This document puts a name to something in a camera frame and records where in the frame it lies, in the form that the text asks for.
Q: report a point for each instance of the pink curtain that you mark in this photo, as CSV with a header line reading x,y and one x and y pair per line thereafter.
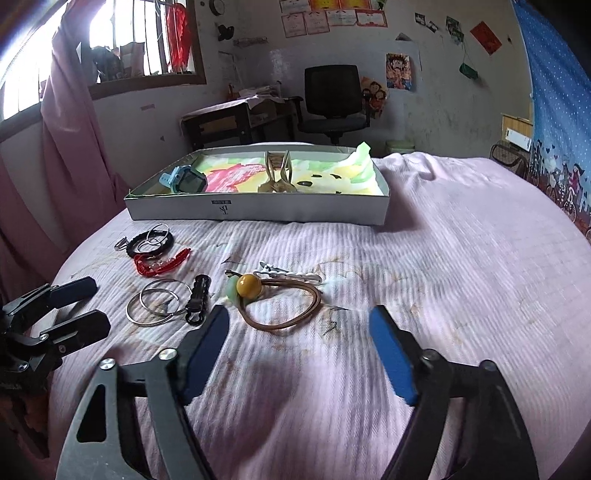
x,y
69,138

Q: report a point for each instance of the beige hair claw clip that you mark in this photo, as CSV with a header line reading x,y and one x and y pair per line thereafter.
x,y
277,182

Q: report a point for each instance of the colourful paper lining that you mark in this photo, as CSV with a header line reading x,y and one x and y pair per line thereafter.
x,y
323,180

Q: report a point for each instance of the green wall ornament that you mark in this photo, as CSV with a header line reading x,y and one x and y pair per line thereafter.
x,y
468,70

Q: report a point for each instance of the papers on desk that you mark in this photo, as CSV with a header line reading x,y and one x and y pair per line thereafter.
x,y
258,92

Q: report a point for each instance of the linked silver rings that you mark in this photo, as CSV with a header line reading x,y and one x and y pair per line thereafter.
x,y
147,237

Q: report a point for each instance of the black office chair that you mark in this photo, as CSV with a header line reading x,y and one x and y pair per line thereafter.
x,y
332,87

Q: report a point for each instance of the white hair clip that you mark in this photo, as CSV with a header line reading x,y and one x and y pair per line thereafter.
x,y
295,276

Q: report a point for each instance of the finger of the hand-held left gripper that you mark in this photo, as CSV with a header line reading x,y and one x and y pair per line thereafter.
x,y
83,327
74,290

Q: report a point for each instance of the pink bed blanket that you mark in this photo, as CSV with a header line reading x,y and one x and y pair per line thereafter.
x,y
415,277

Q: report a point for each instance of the brown cardboard box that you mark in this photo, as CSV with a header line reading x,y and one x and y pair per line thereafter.
x,y
517,127

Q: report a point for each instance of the blue printed cloth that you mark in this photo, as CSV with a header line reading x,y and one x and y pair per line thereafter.
x,y
558,92

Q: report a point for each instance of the pale green bead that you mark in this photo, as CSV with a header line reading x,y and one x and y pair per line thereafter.
x,y
232,290

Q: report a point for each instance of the red hanging decoration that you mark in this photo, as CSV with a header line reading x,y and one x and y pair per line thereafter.
x,y
178,37

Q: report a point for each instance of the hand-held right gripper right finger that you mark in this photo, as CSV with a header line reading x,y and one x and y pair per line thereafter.
x,y
392,360

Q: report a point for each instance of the group of wall certificates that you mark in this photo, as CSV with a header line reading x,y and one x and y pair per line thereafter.
x,y
318,21

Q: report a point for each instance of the wall clock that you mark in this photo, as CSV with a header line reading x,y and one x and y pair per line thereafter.
x,y
217,5

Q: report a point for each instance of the small wall photo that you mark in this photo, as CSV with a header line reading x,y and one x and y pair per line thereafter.
x,y
425,22
455,28

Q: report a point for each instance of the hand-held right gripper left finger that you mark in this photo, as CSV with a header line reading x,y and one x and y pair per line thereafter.
x,y
207,355

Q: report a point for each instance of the black hair clip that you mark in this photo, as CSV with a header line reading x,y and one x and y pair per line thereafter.
x,y
198,295

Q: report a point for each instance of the orange cartoon wall poster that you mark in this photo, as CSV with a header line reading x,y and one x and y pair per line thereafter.
x,y
376,97

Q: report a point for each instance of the dark wooden desk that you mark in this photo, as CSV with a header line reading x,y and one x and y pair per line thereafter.
x,y
217,124

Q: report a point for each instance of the colourful box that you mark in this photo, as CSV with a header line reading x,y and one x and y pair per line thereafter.
x,y
277,213

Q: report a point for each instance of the barred window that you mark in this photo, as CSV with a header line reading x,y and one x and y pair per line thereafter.
x,y
134,23

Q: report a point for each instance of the silver bangle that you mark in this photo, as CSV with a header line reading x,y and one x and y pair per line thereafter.
x,y
166,280
128,310

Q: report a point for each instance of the red wall card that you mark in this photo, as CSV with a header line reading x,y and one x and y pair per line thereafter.
x,y
486,38

